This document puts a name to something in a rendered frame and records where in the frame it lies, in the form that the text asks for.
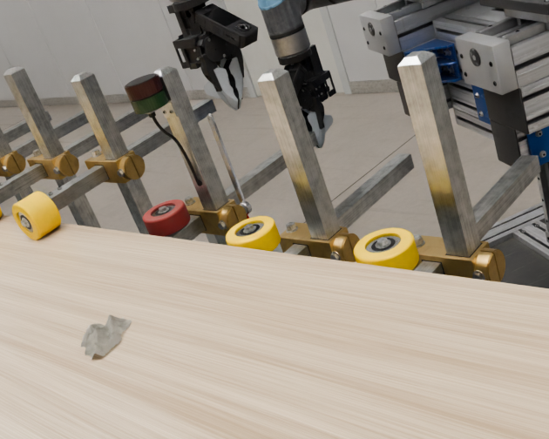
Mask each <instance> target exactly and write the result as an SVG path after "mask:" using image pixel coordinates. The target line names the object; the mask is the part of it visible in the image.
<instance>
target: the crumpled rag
mask: <svg viewBox="0 0 549 439"><path fill-rule="evenodd" d="M131 323H132V320H127V319H125V318H124V317H123V318H118V317H115V316H113V315H111V314H109V316H108V319H107V322H106V324H105V325H103V324H100V323H95V324H91V325H89V326H88V328H87V329H86V332H85V334H84V335H83V339H82V342H81V347H85V355H89V356H90V357H91V359H92V358H93V356H94V354H98V355H102V356H105V353H107V352H108V353H109V350H111V348H113V347H114V346H115V345H116V344H119V342H120V341H122V339H121V338H122V336H121V335H122V333H123V332H124V331H125V330H126V329H127V328H129V326H130V325H131Z"/></svg>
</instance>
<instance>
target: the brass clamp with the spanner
mask: <svg viewBox="0 0 549 439"><path fill-rule="evenodd" d="M193 199H194V200H195V203H194V204H192V205H190V206H186V209H187V211H188V212H189V215H195V216H200V217H201V220H202V222H203V224H204V227H205V228H206V230H205V231H204V232H202V233H208V234H215V235H222V236H226V235H227V232H228V231H229V230H230V229H231V228H232V227H233V226H235V225H236V224H238V223H240V222H242V221H243V220H246V219H247V213H246V210H245V209H244V207H243V206H240V205H236V203H235V201H234V199H229V200H228V202H227V203H226V204H225V205H223V206H222V207H220V208H219V209H218V210H216V211H215V210H205V209H204V208H203V206H202V204H201V202H200V198H199V197H193Z"/></svg>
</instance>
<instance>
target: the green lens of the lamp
mask: <svg viewBox="0 0 549 439"><path fill-rule="evenodd" d="M168 101H169V100H168V97H167V95H166V92H165V90H164V88H163V90H162V91H161V92H159V93H158V94H156V95H154V96H152V97H150V98H146V99H143V100H140V101H136V102H132V101H131V100H130V102H131V104H132V108H133V110H134V111H135V114H144V113H148V112H150V111H154V110H157V109H159V108H160V107H162V106H163V105H165V104H167V103H168Z"/></svg>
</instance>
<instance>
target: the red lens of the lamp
mask: <svg viewBox="0 0 549 439"><path fill-rule="evenodd" d="M155 74H156V77H155V78H153V79H151V80H149V81H147V82H145V83H143V84H139V85H136V86H133V87H125V91H126V93H127V96H128V98H129V99H130V100H138V99H142V98H146V97H148V96H151V95H153V94H154V93H156V92H158V91H160V90H161V89H162V88H163V85H162V83H161V81H160V78H159V74H157V73H155Z"/></svg>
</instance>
